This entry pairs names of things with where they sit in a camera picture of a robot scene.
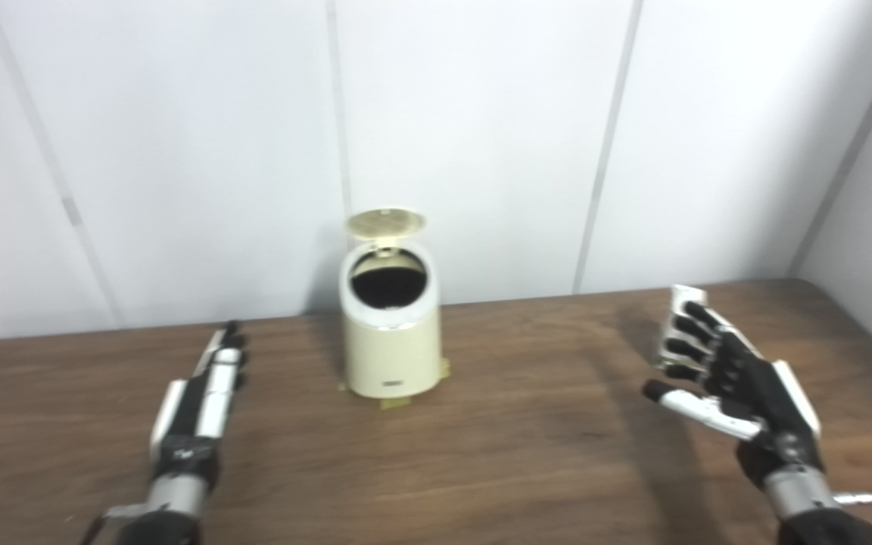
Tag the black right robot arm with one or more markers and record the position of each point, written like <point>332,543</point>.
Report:
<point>814,507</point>

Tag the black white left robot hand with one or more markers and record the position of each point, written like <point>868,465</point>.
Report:
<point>201,409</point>

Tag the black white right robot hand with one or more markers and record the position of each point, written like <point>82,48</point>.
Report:
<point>777,409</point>

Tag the cream round bin lid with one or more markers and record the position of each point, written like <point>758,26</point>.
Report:
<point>384,224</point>

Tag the cream-colored cylindrical trash bin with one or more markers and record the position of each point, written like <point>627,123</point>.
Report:
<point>390,356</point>

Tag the white green milk carton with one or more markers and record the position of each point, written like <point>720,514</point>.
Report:
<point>667,333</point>

